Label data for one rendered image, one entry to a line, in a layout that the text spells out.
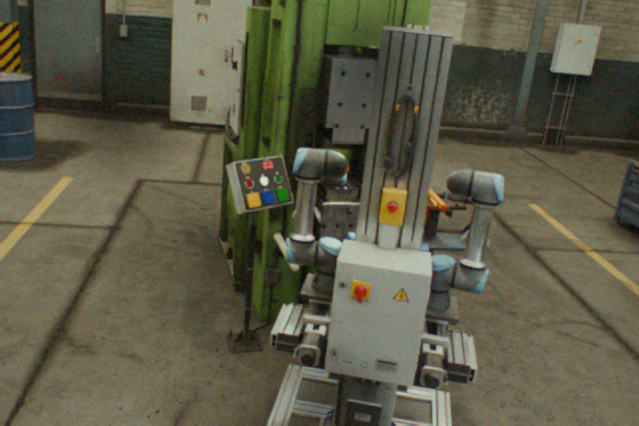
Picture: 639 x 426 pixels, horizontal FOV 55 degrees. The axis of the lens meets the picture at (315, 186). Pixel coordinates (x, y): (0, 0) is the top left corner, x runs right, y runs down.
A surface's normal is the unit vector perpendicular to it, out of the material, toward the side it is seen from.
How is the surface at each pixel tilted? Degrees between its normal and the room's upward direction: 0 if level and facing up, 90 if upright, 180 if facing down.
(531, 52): 90
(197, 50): 90
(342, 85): 90
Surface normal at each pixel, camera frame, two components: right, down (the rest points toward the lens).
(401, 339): -0.16, 0.29
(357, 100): 0.28, 0.32
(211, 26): 0.07, 0.32
